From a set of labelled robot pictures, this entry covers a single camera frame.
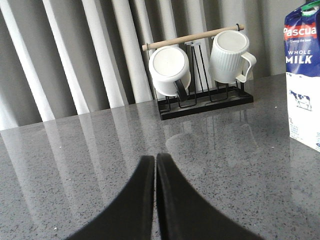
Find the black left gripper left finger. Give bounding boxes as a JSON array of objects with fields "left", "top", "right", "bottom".
[{"left": 68, "top": 155, "right": 155, "bottom": 240}]

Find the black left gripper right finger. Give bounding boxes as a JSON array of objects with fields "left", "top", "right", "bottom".
[{"left": 156, "top": 153, "right": 261, "bottom": 240}]

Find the blue white milk carton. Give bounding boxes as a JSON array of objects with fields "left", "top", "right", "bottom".
[{"left": 283, "top": 0, "right": 320, "bottom": 151}]

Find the white ribbed mug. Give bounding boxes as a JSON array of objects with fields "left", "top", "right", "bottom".
[{"left": 209, "top": 30, "right": 257, "bottom": 84}]

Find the grey pleated curtain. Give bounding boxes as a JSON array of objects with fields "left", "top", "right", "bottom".
[{"left": 0, "top": 0, "right": 303, "bottom": 130}]

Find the black wire mug rack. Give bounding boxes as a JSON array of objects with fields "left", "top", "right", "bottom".
[{"left": 142, "top": 24, "right": 254, "bottom": 120}]

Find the white smooth mug black handle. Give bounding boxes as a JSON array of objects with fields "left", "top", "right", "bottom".
[{"left": 148, "top": 46, "right": 191, "bottom": 102}]

